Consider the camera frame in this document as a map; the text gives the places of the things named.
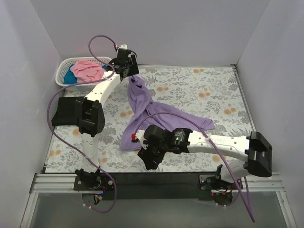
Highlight purple t-shirt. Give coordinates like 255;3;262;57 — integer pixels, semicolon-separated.
120;75;215;151

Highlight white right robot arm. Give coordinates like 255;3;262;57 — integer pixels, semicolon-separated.
132;125;272;189

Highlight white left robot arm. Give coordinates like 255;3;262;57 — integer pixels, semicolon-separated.
75;45;138;172

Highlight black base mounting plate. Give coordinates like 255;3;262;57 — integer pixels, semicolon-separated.
74;172;237;200

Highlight pink t-shirt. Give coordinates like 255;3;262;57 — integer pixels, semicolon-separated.
71;60;105;83

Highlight teal t-shirt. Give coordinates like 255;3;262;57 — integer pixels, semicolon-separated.
63;64;77;85

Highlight white plastic laundry basket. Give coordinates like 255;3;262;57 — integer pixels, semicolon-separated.
55;57;111;91

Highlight floral patterned tablecloth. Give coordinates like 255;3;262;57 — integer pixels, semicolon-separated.
44;66;253;173

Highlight folded black t-shirt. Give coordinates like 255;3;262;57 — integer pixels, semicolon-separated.
51;96;81;126

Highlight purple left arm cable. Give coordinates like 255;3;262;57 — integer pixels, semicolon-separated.
47;35;119;213

